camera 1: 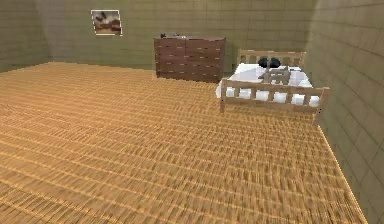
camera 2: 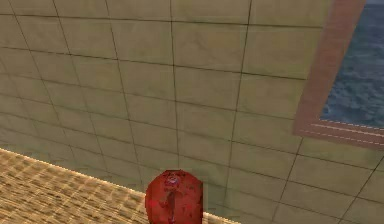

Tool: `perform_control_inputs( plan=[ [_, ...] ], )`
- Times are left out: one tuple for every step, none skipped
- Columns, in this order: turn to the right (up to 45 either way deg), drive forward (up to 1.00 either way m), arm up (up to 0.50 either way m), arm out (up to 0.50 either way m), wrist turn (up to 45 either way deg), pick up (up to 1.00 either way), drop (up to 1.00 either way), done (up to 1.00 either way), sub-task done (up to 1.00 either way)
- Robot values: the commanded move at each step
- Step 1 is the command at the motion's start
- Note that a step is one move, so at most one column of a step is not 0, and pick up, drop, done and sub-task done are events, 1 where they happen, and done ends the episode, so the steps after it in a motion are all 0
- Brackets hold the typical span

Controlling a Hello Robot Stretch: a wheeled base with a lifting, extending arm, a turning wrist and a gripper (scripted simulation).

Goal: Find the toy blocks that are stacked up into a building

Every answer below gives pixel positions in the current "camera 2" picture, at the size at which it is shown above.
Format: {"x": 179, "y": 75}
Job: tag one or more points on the red round object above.
{"x": 174, "y": 200}

